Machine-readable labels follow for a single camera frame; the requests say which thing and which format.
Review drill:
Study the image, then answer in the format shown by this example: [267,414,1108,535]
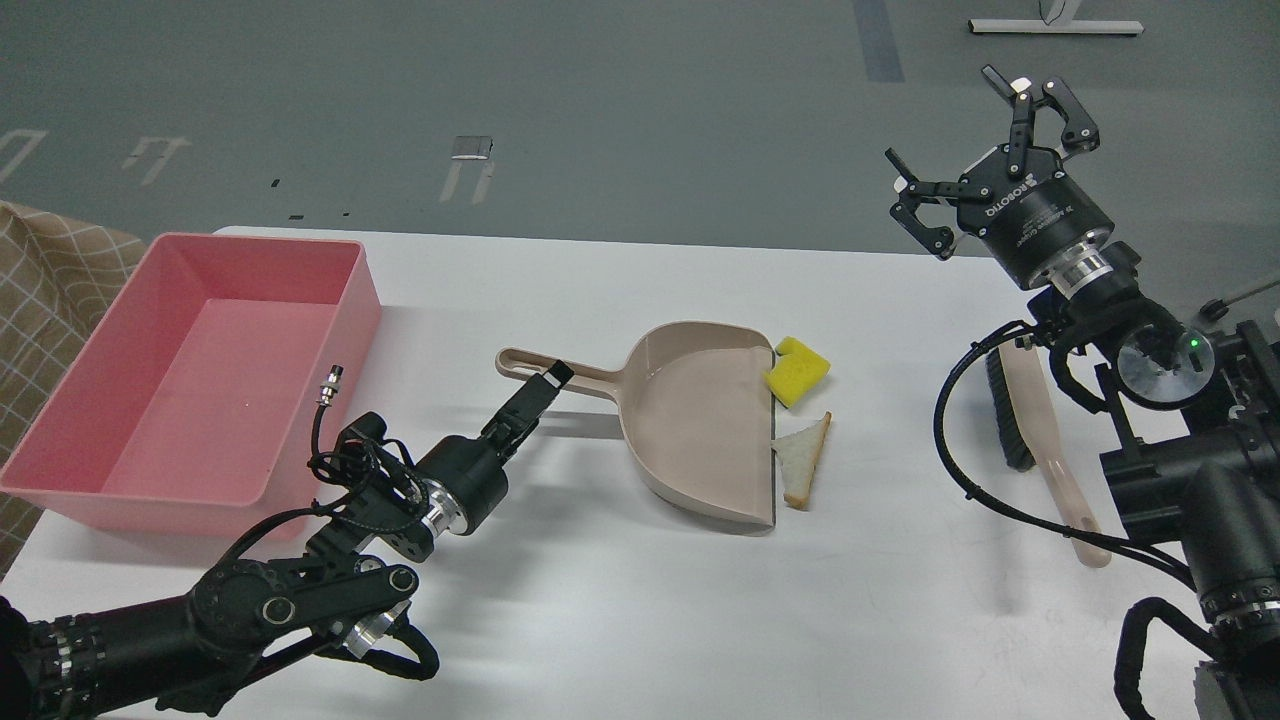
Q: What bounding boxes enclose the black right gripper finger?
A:
[980,65,1100,178]
[884,149,993,261]

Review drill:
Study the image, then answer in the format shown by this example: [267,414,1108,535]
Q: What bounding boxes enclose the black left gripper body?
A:
[413,436,509,536]

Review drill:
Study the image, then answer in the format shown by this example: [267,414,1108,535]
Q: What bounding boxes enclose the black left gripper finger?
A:
[480,372,561,451]
[495,360,575,462]

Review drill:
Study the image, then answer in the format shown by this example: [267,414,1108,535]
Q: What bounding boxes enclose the beige checkered cloth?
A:
[0,200,147,577]

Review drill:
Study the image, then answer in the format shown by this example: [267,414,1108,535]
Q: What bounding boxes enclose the beige hand brush black bristles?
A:
[984,341,1101,533]

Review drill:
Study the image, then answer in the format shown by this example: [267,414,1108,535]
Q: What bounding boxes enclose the white table leg base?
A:
[966,1,1146,38]

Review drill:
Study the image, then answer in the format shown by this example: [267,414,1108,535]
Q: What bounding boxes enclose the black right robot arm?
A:
[884,65,1279,719]

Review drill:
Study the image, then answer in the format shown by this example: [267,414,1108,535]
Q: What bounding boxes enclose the white bread slice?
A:
[771,411,833,511]

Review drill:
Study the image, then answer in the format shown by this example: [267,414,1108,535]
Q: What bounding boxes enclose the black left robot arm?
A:
[3,360,575,719]

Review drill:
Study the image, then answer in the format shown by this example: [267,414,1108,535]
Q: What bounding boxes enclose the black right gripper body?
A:
[957,146,1115,290]

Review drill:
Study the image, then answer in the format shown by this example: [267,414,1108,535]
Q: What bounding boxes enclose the pink plastic bin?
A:
[3,233,381,538]

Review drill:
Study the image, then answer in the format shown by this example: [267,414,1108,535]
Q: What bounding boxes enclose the yellow sponge piece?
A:
[763,336,831,407]

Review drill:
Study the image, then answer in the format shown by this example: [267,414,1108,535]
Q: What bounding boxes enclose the beige plastic dustpan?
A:
[495,320,777,529]

